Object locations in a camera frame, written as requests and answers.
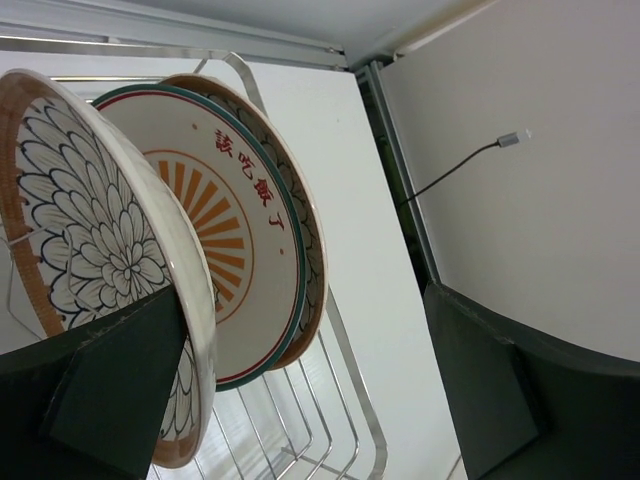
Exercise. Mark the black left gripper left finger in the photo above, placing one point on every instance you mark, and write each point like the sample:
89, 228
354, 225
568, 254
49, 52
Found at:
89, 403

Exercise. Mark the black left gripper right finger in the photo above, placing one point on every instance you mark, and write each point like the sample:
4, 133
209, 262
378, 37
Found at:
528, 405

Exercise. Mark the floral plate orange rim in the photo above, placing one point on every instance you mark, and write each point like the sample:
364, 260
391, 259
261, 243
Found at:
257, 122
92, 228

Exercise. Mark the sunburst plate dark rim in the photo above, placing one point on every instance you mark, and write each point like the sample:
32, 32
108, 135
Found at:
240, 209

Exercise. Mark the chrome wire dish rack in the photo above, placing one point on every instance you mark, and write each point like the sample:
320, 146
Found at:
310, 420

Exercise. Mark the black wall cable white plug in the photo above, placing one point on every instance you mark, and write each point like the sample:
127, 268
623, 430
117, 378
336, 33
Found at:
501, 142

